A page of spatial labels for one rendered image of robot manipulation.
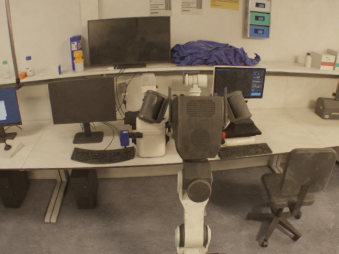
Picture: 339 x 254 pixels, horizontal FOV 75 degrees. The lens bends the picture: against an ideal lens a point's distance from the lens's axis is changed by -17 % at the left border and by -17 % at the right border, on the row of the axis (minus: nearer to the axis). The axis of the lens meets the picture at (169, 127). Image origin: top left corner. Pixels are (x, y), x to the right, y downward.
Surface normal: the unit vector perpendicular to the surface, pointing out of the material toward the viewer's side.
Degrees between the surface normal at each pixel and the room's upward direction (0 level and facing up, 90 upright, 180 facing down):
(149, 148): 91
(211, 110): 70
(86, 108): 86
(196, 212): 60
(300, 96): 90
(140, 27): 86
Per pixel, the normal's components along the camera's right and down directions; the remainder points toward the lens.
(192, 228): 0.00, -0.30
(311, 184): -0.04, 0.44
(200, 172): 0.00, -0.62
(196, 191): 0.01, 0.11
